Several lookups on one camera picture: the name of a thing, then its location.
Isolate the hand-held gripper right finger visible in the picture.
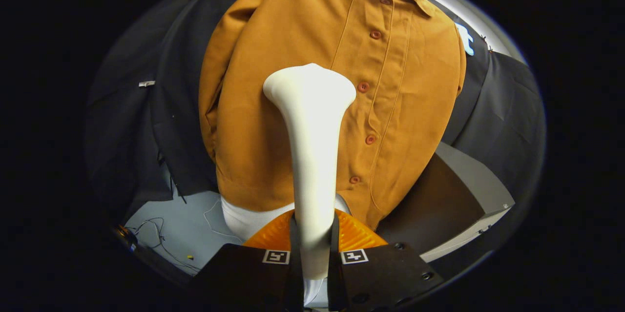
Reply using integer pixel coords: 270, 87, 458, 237
328, 208, 445, 312

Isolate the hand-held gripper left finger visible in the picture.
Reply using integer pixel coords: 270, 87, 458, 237
194, 209, 304, 312

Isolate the orange button-up shirt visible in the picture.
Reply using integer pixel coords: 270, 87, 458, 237
198, 0, 467, 232

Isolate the white mannequin torso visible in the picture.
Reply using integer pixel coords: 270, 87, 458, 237
220, 0, 417, 242

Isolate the grey cabinet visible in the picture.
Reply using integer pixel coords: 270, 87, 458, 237
375, 141, 516, 264

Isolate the black backdrop cloth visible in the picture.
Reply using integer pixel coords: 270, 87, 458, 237
83, 0, 546, 227

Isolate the thin black floor cable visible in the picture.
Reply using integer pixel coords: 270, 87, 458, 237
125, 217, 202, 274

